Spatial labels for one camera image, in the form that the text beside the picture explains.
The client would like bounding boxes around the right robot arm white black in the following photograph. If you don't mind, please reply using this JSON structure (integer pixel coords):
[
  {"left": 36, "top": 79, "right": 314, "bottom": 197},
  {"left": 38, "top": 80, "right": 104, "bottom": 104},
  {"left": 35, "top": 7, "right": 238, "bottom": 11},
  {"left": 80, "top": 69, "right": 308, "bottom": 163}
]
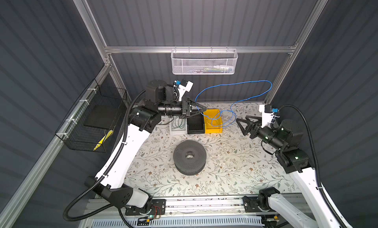
[{"left": 236, "top": 116, "right": 351, "bottom": 228}]

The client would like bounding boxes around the grey perforated spool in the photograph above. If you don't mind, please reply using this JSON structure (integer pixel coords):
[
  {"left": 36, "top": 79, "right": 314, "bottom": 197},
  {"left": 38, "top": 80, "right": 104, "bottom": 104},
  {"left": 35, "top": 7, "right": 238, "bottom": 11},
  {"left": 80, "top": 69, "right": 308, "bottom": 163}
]
[{"left": 173, "top": 140, "right": 207, "bottom": 175}]

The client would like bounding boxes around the white vented strip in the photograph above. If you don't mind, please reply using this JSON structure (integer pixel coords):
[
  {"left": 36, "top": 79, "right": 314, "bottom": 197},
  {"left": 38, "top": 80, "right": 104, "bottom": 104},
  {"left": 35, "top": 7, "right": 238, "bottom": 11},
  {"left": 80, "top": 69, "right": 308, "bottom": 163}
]
[{"left": 88, "top": 215, "right": 265, "bottom": 228}]

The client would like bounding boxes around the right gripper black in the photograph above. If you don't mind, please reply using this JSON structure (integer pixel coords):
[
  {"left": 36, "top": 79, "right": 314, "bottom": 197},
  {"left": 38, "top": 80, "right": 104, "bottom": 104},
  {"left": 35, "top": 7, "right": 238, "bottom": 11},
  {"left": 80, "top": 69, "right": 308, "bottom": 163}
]
[{"left": 236, "top": 114, "right": 283, "bottom": 151}]

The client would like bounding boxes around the yellow plastic bin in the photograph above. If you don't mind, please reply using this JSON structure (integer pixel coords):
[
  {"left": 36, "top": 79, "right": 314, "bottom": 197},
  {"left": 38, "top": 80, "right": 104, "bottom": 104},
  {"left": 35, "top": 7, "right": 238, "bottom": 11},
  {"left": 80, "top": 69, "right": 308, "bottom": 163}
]
[{"left": 203, "top": 109, "right": 223, "bottom": 134}]

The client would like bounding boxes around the black plastic bin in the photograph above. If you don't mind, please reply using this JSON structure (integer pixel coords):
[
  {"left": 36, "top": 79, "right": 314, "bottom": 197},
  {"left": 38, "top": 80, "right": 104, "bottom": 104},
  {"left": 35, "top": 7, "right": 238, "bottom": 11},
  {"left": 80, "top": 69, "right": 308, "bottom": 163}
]
[{"left": 187, "top": 114, "right": 205, "bottom": 135}]

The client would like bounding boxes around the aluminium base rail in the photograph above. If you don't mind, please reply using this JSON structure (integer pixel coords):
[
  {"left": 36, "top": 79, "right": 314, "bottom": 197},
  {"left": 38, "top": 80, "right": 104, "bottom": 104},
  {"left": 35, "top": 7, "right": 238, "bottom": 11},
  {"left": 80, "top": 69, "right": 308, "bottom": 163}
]
[{"left": 85, "top": 195, "right": 325, "bottom": 220}]

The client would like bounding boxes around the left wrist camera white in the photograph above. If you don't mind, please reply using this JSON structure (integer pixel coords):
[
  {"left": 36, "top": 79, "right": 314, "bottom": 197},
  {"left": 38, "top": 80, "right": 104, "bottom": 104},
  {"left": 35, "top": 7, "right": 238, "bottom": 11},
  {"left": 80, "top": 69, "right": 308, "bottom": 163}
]
[{"left": 174, "top": 79, "right": 194, "bottom": 99}]

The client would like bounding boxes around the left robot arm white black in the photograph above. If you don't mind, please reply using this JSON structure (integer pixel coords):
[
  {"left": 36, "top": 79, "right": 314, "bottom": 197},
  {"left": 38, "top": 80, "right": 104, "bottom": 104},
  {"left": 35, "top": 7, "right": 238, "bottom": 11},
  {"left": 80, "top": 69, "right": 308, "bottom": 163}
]
[{"left": 85, "top": 79, "right": 206, "bottom": 210}]

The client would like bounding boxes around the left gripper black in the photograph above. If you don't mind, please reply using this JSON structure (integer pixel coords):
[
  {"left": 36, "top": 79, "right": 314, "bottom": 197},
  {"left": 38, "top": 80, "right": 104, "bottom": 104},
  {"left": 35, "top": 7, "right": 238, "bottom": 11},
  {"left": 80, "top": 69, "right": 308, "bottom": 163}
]
[{"left": 156, "top": 98, "right": 205, "bottom": 118}]

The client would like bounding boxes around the white wire mesh basket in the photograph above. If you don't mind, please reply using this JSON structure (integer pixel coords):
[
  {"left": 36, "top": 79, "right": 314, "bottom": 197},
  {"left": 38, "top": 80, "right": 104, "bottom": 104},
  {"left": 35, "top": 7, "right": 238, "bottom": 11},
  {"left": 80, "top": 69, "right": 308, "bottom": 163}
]
[{"left": 170, "top": 49, "right": 238, "bottom": 75}]

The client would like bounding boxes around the black wire basket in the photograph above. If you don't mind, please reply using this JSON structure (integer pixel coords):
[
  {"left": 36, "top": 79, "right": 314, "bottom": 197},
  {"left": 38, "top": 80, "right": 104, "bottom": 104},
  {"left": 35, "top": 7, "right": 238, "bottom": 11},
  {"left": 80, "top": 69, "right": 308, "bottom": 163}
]
[{"left": 56, "top": 80, "right": 128, "bottom": 153}]

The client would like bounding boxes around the black pad in basket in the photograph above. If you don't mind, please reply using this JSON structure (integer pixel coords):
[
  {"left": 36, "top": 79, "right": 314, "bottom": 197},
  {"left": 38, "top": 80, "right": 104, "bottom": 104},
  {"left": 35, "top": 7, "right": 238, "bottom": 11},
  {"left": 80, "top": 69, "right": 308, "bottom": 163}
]
[{"left": 84, "top": 105, "right": 119, "bottom": 130}]

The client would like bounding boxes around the yellow black item in basket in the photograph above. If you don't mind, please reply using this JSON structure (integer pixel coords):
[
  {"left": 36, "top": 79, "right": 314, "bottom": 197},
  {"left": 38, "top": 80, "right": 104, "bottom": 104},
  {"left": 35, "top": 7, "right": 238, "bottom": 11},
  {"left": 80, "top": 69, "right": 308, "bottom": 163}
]
[{"left": 93, "top": 130, "right": 114, "bottom": 151}]

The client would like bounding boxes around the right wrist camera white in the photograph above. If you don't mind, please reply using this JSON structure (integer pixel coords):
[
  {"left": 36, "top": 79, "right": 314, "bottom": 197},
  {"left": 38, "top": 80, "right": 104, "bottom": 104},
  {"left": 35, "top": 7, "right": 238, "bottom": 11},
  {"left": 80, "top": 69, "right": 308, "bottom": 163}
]
[{"left": 258, "top": 104, "right": 279, "bottom": 128}]

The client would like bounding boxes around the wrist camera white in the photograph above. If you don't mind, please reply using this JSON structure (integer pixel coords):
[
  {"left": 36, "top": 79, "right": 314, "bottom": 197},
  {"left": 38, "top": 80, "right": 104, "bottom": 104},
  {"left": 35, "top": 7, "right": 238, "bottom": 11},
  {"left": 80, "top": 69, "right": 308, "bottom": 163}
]
[
  {"left": 174, "top": 79, "right": 194, "bottom": 99},
  {"left": 258, "top": 104, "right": 279, "bottom": 128}
]

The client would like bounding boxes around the blue cable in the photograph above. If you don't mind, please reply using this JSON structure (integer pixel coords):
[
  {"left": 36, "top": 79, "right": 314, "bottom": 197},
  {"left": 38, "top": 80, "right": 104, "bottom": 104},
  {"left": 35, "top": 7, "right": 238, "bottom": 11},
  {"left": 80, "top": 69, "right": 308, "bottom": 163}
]
[{"left": 194, "top": 80, "right": 273, "bottom": 129}]

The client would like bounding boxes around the white plastic bin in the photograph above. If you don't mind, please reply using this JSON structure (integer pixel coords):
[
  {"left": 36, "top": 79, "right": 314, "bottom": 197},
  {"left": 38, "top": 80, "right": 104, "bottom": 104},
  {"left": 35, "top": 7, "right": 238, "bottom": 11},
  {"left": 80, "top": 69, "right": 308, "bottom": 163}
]
[{"left": 169, "top": 116, "right": 187, "bottom": 135}]

